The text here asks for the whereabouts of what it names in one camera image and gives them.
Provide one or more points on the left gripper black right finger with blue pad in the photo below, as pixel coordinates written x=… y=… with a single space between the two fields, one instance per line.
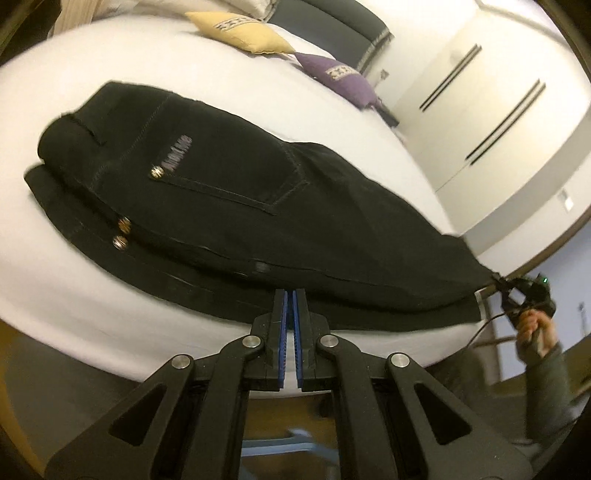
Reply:
x=394 y=420

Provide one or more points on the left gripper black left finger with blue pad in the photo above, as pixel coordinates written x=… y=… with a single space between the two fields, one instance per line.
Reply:
x=186 y=420

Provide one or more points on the black denim pants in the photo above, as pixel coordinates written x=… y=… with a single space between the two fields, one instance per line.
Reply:
x=203 y=209

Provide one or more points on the grey sleeved right forearm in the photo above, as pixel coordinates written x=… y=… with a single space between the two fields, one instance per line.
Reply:
x=548 y=397

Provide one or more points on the person's right hand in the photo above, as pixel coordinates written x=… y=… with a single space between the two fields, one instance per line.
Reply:
x=536 y=336

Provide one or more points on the white wardrobe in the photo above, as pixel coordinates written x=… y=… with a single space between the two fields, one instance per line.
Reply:
x=490 y=111

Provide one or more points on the purple throw pillow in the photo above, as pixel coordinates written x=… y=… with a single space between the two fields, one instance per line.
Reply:
x=342 y=79

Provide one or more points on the dark grey headboard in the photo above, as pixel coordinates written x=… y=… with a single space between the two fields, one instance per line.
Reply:
x=348 y=30

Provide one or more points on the yellow throw pillow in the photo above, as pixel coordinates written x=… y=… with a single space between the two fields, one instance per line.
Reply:
x=239 y=31

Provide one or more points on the beige folded duvet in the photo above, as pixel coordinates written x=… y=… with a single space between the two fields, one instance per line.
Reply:
x=258 y=9

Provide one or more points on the white wall socket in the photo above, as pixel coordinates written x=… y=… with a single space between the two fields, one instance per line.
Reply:
x=565 y=200

